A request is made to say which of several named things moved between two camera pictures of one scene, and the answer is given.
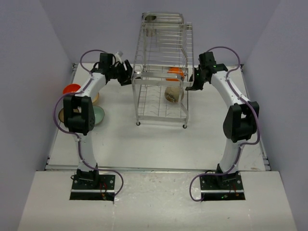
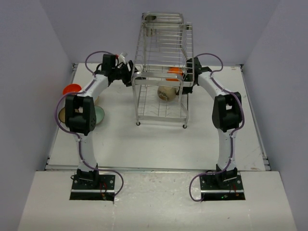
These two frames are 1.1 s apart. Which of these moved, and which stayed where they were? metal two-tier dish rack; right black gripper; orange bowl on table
Moved: right black gripper
Stayed: orange bowl on table; metal two-tier dish rack
